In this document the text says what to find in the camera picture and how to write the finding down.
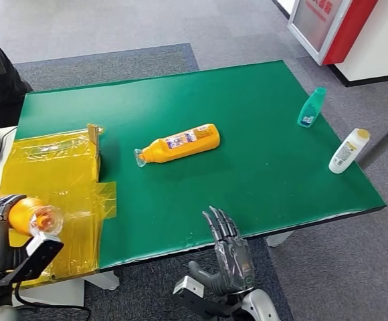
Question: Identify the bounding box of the green table cover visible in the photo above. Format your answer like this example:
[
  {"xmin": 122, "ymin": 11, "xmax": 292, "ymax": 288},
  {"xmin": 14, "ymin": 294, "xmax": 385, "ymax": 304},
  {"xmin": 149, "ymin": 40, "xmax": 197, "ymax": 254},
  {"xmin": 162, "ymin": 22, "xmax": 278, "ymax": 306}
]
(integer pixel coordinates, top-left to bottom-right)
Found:
[{"xmin": 14, "ymin": 60, "xmax": 387, "ymax": 271}]

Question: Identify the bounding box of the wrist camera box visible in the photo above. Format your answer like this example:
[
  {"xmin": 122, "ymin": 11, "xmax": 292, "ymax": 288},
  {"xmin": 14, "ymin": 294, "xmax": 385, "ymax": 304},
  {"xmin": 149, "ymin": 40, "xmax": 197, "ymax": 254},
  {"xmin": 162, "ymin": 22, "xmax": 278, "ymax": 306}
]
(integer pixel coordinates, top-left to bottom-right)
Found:
[
  {"xmin": 0, "ymin": 233, "xmax": 65, "ymax": 288},
  {"xmin": 172, "ymin": 275, "xmax": 236, "ymax": 320}
]

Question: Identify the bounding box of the orange bottle with clear cap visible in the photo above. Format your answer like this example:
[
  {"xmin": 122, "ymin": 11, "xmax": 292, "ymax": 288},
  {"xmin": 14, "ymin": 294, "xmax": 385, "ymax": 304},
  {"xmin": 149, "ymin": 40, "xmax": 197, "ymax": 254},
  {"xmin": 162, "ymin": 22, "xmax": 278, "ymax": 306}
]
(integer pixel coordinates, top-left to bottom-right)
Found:
[
  {"xmin": 134, "ymin": 123, "xmax": 221, "ymax": 169},
  {"xmin": 0, "ymin": 193, "xmax": 64, "ymax": 237}
]

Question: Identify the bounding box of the yellow taped cardboard box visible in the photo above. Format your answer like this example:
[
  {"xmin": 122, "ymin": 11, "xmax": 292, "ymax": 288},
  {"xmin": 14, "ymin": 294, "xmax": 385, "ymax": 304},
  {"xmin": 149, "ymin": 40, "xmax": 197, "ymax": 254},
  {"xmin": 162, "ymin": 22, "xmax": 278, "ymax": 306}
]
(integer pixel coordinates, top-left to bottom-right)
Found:
[{"xmin": 0, "ymin": 123, "xmax": 117, "ymax": 289}]

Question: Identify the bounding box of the white table foot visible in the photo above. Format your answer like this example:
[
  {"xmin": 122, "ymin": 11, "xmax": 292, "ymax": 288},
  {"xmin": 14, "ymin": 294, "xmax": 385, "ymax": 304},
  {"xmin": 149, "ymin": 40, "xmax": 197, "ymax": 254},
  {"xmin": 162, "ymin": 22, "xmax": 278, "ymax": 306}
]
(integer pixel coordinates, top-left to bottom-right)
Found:
[
  {"xmin": 84, "ymin": 270, "xmax": 120, "ymax": 292},
  {"xmin": 266, "ymin": 231, "xmax": 295, "ymax": 248}
]

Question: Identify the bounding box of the grey metal pole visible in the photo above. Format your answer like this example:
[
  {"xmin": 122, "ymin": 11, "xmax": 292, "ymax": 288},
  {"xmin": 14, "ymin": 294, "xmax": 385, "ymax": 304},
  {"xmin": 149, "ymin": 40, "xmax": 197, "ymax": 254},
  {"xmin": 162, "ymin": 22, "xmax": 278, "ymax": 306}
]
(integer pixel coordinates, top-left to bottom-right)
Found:
[{"xmin": 357, "ymin": 107, "xmax": 388, "ymax": 171}]

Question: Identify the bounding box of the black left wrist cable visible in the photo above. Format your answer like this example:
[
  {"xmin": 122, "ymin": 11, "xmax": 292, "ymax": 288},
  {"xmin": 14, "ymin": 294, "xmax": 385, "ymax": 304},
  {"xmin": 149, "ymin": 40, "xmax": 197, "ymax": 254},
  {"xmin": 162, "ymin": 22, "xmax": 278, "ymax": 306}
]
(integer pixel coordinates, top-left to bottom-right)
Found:
[{"xmin": 13, "ymin": 280, "xmax": 93, "ymax": 321}]

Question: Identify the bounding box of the teal plastic bottle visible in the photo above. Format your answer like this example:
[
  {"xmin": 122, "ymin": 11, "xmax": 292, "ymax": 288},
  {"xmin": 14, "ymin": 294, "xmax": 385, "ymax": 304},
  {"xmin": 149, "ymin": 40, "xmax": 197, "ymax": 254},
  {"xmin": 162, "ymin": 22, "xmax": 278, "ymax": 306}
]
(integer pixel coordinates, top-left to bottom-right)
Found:
[{"xmin": 297, "ymin": 86, "xmax": 328, "ymax": 129}]

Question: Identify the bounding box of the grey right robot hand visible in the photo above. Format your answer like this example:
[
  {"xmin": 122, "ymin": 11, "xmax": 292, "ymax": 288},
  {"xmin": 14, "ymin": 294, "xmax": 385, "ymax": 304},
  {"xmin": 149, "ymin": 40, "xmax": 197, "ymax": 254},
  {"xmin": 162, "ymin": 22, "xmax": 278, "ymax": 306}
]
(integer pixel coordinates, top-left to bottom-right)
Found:
[{"xmin": 187, "ymin": 205, "xmax": 256, "ymax": 297}]

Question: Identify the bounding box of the white bottle with yellow cap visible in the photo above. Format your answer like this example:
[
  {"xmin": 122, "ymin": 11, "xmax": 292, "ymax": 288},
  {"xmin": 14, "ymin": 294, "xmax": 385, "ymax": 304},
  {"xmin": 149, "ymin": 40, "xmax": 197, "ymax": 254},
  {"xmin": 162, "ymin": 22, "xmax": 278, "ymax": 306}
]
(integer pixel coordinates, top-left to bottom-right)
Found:
[{"xmin": 328, "ymin": 128, "xmax": 371, "ymax": 175}]

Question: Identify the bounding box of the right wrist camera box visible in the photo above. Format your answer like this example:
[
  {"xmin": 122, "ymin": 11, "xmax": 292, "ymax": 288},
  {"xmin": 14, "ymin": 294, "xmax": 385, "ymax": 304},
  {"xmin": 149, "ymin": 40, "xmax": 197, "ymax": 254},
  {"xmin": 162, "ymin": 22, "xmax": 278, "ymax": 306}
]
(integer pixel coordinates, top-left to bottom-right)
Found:
[{"xmin": 172, "ymin": 275, "xmax": 236, "ymax": 320}]

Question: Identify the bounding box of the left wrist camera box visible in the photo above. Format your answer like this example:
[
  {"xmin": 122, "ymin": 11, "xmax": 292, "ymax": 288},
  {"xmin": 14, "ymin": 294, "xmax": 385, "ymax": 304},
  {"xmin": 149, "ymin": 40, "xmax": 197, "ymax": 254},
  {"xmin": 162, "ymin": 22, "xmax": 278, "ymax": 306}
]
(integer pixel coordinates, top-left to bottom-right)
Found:
[{"xmin": 0, "ymin": 233, "xmax": 65, "ymax": 288}]

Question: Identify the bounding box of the red and white display stand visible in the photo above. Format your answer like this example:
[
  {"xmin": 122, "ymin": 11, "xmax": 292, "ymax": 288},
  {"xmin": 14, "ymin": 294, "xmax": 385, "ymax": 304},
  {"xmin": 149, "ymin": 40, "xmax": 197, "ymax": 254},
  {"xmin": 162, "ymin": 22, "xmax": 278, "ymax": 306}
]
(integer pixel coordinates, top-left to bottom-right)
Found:
[{"xmin": 287, "ymin": 0, "xmax": 380, "ymax": 66}]

